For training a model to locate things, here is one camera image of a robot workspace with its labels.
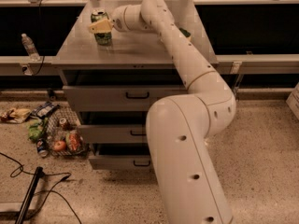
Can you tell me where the wire basket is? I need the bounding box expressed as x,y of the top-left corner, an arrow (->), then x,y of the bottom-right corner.
46,106 -> 88,157

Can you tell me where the blue soda can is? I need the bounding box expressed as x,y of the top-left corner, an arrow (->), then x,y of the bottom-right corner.
36,139 -> 49,158

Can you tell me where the orange snack bag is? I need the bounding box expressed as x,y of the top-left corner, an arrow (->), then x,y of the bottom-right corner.
65,131 -> 81,152

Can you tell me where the bottom grey drawer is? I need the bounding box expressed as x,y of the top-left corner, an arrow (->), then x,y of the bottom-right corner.
89,144 -> 152,170

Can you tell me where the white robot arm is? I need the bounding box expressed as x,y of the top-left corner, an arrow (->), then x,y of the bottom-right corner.
89,0 -> 236,224

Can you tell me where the green chip bag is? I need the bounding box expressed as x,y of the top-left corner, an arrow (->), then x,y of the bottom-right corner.
28,119 -> 48,143

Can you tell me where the black floor cable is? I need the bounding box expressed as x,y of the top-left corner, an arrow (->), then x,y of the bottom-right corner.
0,152 -> 82,224

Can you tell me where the green soda can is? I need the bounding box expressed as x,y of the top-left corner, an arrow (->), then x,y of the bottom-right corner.
91,7 -> 112,46

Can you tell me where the middle grey drawer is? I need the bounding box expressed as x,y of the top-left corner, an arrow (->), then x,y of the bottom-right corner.
78,124 -> 147,144

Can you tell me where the clear plastic water bottle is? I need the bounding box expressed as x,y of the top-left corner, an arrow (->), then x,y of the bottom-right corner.
21,34 -> 40,62

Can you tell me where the black stand leg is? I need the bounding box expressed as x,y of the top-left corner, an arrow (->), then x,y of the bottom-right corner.
15,167 -> 43,224

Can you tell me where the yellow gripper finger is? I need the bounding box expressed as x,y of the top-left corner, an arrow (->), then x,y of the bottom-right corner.
88,18 -> 113,34

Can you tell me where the metal rail bracket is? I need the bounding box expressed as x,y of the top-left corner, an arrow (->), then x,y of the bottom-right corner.
230,61 -> 244,97

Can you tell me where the red apple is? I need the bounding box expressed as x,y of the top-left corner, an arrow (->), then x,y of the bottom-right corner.
53,140 -> 66,152

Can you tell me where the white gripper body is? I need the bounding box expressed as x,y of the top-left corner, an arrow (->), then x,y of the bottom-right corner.
111,6 -> 126,32

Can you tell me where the top grey drawer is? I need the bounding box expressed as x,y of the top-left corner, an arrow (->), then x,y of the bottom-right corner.
64,85 -> 187,112

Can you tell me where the grey drawer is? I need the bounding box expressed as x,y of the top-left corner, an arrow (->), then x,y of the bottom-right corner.
64,85 -> 187,112
89,144 -> 152,170
78,124 -> 147,144

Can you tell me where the blue white snack packet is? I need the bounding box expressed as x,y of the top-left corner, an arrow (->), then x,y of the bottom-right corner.
31,102 -> 60,119

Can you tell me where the brown yellow snack bag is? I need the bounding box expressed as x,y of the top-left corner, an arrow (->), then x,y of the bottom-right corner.
0,108 -> 31,123

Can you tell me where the grey drawer cabinet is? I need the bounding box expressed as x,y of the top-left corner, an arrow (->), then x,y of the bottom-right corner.
50,0 -> 220,114

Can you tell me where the green yellow sponge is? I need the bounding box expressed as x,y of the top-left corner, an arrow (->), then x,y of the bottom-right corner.
179,28 -> 192,41

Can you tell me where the black hanging cable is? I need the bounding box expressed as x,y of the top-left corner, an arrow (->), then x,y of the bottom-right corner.
33,0 -> 52,77

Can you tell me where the small brown can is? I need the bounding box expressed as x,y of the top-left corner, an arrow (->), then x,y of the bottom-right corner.
59,118 -> 70,131

